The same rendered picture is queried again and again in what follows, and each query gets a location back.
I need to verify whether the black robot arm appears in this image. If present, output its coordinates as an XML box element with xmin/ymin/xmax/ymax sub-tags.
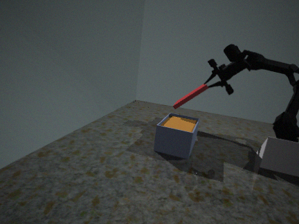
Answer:
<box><xmin>224</xmin><ymin>44</ymin><xmax>299</xmax><ymax>142</ymax></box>

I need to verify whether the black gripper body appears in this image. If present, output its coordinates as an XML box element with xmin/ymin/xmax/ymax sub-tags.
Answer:
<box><xmin>208</xmin><ymin>59</ymin><xmax>237</xmax><ymax>95</ymax></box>

